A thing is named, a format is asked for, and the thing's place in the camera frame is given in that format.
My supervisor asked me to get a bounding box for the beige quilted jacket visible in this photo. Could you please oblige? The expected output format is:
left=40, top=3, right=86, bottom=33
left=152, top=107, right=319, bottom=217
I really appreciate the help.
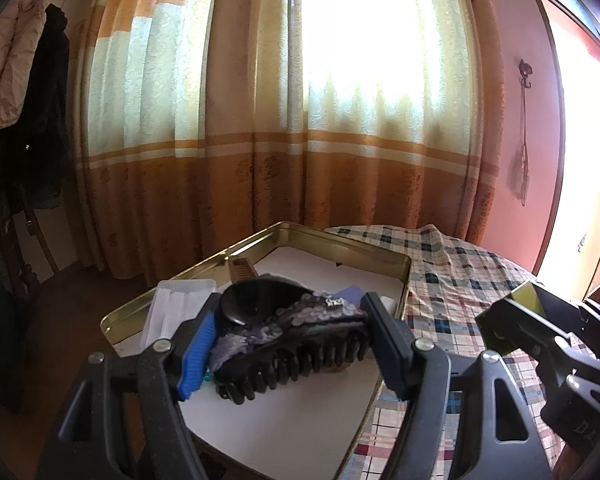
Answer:
left=0, top=0, right=48, bottom=132

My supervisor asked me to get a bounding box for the clear plastic box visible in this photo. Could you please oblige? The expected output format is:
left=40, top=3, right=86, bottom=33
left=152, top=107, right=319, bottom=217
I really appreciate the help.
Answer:
left=142, top=279, right=218, bottom=356

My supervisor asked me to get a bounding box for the dark wooden furniture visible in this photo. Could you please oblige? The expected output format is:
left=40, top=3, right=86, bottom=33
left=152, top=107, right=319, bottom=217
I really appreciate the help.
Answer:
left=0, top=180, right=61, bottom=291

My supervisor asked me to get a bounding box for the gold tin tray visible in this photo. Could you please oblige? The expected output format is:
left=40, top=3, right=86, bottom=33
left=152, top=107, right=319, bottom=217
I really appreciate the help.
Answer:
left=100, top=221, right=413, bottom=480

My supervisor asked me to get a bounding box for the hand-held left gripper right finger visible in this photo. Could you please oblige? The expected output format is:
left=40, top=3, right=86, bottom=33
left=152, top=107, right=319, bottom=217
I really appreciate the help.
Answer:
left=359, top=291, right=553, bottom=480

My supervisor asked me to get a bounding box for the purple block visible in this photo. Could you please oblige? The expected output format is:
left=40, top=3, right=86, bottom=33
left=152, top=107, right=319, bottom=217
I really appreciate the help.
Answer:
left=332, top=285, right=366, bottom=306

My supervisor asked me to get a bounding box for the orange and cream curtain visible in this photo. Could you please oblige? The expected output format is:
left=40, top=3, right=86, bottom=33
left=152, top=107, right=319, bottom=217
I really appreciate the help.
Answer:
left=77, top=0, right=503, bottom=281

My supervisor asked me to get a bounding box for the brown comb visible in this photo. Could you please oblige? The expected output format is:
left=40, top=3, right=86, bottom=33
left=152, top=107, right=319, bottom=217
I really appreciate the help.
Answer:
left=227, top=256, right=260, bottom=286

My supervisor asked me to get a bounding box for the black jacket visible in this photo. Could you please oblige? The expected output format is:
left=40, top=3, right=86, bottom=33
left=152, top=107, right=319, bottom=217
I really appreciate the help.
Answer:
left=0, top=4, right=76, bottom=211

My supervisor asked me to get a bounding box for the green cube box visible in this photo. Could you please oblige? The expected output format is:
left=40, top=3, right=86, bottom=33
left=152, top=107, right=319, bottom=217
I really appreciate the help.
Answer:
left=475, top=280, right=553, bottom=356

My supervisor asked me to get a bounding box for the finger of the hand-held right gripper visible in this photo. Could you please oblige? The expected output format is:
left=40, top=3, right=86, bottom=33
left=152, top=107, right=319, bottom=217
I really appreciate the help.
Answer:
left=495, top=297, right=600, bottom=411
left=545, top=285, right=600, bottom=356

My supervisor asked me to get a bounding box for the black hair claw clip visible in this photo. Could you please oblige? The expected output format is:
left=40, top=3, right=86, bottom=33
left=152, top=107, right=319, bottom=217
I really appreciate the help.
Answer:
left=209, top=276, right=373, bottom=406

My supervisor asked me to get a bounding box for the wall tassel ornament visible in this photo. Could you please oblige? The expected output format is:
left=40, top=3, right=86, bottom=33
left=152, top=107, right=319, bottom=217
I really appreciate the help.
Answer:
left=510, top=59, right=535, bottom=207

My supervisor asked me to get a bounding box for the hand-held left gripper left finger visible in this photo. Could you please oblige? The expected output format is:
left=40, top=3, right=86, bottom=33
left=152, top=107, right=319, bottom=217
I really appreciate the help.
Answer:
left=37, top=292, right=223, bottom=480

